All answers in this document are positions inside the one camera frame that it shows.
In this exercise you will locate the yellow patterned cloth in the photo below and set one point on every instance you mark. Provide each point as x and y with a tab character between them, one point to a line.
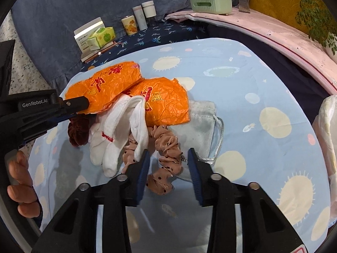
276	0

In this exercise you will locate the dark red scrunchie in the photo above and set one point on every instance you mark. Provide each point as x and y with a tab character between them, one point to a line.
79	131

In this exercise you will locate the green tissue pack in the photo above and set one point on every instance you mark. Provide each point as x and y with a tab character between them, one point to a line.
101	38

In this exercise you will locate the orange plastic bag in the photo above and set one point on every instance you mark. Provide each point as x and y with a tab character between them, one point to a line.
105	84
163	102

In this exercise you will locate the person's left hand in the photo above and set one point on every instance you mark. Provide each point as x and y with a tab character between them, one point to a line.
21	193

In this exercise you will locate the pink cloth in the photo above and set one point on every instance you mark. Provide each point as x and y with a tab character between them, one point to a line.
276	31

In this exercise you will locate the pink dotted scrunchie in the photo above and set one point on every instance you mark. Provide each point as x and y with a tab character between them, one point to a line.
168	149

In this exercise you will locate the orange printed can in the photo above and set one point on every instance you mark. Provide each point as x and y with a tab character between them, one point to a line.
129	26

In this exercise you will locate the brown notebook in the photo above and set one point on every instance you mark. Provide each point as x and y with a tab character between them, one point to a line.
85	56

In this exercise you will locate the green leafy plant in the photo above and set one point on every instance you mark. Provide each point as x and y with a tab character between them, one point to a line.
313	13

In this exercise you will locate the green tissue box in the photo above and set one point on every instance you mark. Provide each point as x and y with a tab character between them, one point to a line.
210	4

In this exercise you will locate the white-lined trash bin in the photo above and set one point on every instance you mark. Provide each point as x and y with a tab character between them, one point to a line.
320	131

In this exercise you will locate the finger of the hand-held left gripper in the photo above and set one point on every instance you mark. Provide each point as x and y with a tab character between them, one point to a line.
77	105
50	122

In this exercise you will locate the navy leaf-print cloth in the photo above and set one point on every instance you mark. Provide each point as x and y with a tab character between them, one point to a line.
147	38

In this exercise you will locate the light blue planet-print tablecloth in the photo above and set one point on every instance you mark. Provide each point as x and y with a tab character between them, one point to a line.
263	71

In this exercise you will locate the white sock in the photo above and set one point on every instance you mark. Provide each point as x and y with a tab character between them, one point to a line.
118	129

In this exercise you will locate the grey-blue backdrop cloth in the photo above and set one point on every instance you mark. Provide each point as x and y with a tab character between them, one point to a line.
65	2

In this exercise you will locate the dark navy cloth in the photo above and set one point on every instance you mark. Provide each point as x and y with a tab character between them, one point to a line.
263	55

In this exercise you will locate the white cardboard box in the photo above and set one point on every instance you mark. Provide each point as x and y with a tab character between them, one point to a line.
84	35

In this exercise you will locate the white lidded jar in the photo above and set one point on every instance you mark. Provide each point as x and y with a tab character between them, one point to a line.
149	11

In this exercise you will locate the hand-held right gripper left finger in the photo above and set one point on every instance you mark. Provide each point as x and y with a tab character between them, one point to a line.
143	174

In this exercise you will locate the tall white bottle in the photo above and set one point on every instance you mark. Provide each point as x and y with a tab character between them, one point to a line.
140	18

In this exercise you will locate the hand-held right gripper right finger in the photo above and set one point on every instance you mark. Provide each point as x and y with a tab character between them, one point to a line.
194	179

